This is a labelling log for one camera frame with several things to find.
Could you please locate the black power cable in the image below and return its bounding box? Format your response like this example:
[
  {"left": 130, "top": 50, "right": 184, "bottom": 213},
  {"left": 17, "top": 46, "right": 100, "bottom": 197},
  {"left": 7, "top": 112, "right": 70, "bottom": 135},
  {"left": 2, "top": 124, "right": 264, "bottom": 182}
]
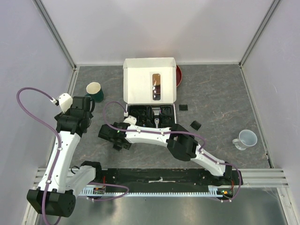
[{"left": 131, "top": 109, "right": 146, "bottom": 119}]

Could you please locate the black silver hair clipper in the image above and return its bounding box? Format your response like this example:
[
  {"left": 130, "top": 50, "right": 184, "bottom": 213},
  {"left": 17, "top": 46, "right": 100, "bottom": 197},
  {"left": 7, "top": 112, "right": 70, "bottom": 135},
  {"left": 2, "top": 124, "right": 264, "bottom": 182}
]
[{"left": 152, "top": 107, "right": 161, "bottom": 128}]

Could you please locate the black comb guard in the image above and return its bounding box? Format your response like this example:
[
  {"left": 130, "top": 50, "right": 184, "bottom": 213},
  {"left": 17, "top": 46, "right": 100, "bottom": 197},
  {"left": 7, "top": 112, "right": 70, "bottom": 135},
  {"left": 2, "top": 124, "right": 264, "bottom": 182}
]
[
  {"left": 113, "top": 144, "right": 127, "bottom": 151},
  {"left": 190, "top": 120, "right": 202, "bottom": 131},
  {"left": 179, "top": 105, "right": 188, "bottom": 111}
]

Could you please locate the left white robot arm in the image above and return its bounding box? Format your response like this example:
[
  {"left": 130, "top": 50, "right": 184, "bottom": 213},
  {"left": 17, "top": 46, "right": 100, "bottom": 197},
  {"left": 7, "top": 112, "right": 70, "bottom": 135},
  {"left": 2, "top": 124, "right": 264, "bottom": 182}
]
[{"left": 27, "top": 94, "right": 103, "bottom": 218}]

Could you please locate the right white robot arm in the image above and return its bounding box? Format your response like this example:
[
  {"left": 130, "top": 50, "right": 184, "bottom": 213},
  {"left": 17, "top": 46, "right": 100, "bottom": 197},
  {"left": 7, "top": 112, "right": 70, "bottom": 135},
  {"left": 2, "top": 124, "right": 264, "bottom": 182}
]
[{"left": 98, "top": 122, "right": 243, "bottom": 186}]

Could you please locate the dark green mug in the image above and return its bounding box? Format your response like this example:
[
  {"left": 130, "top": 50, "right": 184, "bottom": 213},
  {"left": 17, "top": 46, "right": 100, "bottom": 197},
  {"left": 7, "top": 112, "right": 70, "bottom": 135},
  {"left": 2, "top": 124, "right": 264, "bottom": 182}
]
[{"left": 86, "top": 82, "right": 104, "bottom": 103}]

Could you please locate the black plastic tray insert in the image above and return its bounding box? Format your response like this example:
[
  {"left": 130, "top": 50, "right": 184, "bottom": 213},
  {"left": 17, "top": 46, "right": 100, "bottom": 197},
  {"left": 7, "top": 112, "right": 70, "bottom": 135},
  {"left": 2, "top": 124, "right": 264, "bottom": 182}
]
[{"left": 127, "top": 105, "right": 176, "bottom": 128}]

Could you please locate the white cardboard clipper box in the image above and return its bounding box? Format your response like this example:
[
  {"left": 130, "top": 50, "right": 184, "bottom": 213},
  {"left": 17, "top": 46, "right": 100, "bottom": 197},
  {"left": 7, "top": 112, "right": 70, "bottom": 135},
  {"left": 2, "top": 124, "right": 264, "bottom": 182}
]
[{"left": 122, "top": 57, "right": 178, "bottom": 127}]

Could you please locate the black flat comb guard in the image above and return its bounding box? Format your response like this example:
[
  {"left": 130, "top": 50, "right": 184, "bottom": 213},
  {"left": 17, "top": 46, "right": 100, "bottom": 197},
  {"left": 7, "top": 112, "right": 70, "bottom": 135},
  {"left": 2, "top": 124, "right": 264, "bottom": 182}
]
[{"left": 179, "top": 105, "right": 188, "bottom": 111}]

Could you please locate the red bowl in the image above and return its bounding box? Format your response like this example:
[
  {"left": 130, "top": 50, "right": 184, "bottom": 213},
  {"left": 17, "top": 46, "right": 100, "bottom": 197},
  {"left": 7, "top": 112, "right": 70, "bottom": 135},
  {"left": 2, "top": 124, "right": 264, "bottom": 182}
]
[{"left": 176, "top": 65, "right": 182, "bottom": 87}]

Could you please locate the clear plastic measuring cup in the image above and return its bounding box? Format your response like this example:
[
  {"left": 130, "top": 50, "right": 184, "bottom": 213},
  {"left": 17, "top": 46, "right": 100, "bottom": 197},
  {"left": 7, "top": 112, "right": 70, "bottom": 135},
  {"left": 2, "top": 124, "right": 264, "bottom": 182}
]
[{"left": 232, "top": 129, "right": 258, "bottom": 150}]

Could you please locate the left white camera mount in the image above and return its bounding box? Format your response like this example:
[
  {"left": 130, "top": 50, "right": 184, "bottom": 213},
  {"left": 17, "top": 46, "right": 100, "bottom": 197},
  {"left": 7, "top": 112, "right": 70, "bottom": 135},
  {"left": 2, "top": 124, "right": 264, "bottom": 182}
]
[{"left": 50, "top": 93, "right": 73, "bottom": 113}]

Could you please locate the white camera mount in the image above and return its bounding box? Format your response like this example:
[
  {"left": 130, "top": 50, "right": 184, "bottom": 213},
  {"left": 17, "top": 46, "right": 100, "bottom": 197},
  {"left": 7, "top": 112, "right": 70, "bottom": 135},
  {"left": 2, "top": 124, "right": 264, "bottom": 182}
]
[
  {"left": 50, "top": 93, "right": 73, "bottom": 113},
  {"left": 123, "top": 115, "right": 137, "bottom": 125}
]

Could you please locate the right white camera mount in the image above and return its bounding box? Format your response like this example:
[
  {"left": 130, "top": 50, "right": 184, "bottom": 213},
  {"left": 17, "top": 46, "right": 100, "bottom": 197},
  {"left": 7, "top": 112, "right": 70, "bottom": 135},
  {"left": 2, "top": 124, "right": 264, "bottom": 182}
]
[{"left": 123, "top": 115, "right": 137, "bottom": 125}]

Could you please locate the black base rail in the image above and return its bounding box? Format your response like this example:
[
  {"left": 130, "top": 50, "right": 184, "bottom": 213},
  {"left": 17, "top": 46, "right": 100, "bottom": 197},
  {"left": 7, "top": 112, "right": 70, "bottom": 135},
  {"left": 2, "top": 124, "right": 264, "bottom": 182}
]
[{"left": 93, "top": 166, "right": 243, "bottom": 192}]

